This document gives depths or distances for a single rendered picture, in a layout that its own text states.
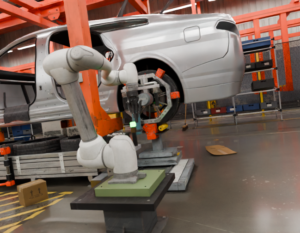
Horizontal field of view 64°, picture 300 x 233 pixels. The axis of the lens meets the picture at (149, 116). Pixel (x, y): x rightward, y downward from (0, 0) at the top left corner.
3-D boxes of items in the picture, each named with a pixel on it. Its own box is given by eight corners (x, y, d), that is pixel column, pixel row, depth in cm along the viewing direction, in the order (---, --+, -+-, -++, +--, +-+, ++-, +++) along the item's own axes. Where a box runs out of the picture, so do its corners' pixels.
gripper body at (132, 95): (125, 92, 180) (127, 104, 180) (136, 90, 177) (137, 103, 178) (129, 92, 187) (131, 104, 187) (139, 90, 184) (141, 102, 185)
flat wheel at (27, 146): (5, 167, 288) (2, 147, 286) (27, 156, 353) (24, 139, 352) (62, 158, 295) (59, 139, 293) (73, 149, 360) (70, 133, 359)
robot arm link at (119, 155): (131, 174, 140) (127, 137, 139) (104, 174, 147) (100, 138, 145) (142, 166, 156) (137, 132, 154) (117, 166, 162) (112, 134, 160)
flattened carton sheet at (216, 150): (223, 146, 370) (223, 143, 370) (237, 153, 315) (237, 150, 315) (204, 148, 369) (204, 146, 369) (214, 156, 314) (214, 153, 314)
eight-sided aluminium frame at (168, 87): (174, 120, 266) (168, 70, 263) (173, 120, 260) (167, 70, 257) (129, 125, 282) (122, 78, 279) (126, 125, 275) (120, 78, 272)
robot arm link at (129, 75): (140, 82, 185) (125, 85, 189) (138, 62, 184) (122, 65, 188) (135, 82, 175) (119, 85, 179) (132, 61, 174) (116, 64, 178)
